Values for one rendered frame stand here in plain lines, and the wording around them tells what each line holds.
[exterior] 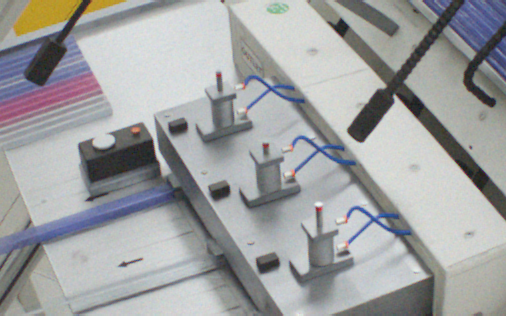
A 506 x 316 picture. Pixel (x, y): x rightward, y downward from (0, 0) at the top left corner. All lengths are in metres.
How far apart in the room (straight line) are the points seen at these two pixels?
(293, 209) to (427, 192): 0.12
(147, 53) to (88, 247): 0.34
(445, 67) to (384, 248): 0.21
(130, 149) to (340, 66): 0.23
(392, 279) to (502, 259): 0.10
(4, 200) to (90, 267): 1.45
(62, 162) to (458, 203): 0.45
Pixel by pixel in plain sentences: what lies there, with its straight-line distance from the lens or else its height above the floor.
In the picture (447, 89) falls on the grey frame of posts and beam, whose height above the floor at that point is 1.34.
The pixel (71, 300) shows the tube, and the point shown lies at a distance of 1.17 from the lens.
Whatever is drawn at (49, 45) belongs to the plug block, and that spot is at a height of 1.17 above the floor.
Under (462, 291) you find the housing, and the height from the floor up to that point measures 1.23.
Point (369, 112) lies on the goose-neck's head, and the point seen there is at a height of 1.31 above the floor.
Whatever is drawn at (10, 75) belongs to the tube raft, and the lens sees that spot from 1.50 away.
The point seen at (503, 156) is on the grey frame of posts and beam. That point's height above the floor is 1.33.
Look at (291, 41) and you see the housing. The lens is 1.34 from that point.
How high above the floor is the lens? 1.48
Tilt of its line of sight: 14 degrees down
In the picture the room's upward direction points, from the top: 38 degrees clockwise
